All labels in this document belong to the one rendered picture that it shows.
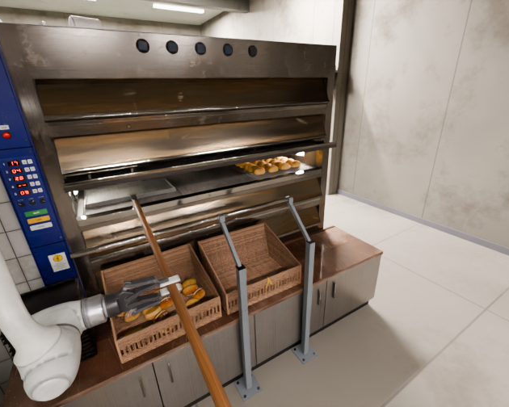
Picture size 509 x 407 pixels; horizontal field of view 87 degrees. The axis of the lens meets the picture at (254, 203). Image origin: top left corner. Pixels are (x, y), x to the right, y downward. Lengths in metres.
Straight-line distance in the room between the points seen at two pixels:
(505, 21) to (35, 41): 3.90
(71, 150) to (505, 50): 3.92
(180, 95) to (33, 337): 1.31
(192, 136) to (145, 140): 0.27
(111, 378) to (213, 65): 1.73
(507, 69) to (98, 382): 4.22
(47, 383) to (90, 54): 1.35
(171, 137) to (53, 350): 1.22
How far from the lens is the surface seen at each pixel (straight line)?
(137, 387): 1.76
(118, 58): 1.67
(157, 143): 1.70
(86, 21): 6.35
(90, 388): 1.67
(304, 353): 2.28
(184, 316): 0.89
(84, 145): 1.68
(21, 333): 0.85
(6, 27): 1.69
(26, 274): 1.92
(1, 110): 1.65
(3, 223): 1.80
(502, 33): 4.04
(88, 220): 1.77
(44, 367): 0.85
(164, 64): 1.70
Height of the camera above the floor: 1.80
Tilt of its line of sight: 22 degrees down
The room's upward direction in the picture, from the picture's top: 2 degrees counter-clockwise
